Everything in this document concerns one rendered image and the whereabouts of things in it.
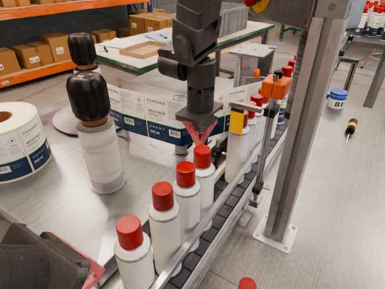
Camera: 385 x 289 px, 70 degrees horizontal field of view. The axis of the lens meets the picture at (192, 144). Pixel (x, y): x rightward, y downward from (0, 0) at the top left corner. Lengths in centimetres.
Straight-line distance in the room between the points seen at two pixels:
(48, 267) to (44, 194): 52
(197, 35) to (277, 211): 41
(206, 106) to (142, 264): 32
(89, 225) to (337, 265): 55
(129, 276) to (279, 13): 46
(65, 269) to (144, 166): 56
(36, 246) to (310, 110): 42
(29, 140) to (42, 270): 59
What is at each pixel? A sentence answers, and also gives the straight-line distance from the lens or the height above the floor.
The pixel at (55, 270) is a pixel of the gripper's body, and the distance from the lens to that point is 29.
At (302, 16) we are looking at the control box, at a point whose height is 130.
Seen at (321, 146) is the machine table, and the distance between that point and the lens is 107.
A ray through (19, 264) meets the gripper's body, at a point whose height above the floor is 117.
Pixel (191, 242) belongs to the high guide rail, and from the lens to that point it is 51.
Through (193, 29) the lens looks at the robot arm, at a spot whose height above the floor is 128.
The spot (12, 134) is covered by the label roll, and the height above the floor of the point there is 101.
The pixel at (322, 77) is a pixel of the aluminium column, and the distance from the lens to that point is 48.
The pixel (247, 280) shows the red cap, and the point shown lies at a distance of 60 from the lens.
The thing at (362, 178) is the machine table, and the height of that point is 83.
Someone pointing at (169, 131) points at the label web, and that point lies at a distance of 80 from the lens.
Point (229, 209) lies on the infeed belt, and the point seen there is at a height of 88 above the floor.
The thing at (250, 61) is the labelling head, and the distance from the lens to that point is 93.
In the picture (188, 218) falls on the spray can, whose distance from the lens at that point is 52.
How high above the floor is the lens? 137
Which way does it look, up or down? 34 degrees down
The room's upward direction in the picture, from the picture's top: straight up
